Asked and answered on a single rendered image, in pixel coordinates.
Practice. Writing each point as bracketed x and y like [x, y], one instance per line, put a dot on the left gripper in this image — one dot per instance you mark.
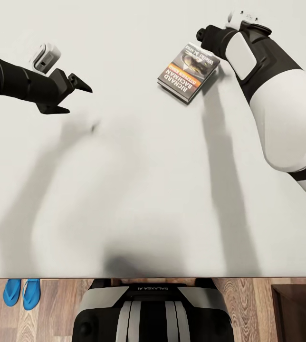
[49, 91]

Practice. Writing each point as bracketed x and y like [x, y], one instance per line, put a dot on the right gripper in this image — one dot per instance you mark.
[211, 38]

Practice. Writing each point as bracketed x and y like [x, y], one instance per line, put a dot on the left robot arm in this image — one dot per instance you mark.
[32, 84]

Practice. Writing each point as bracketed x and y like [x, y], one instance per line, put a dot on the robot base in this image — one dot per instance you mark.
[207, 314]

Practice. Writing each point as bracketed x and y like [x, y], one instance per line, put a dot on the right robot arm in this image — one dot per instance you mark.
[273, 83]

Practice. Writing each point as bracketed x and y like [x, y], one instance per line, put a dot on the hardback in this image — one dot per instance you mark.
[185, 75]

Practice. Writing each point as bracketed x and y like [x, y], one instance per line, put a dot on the sandal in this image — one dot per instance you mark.
[12, 291]
[31, 294]

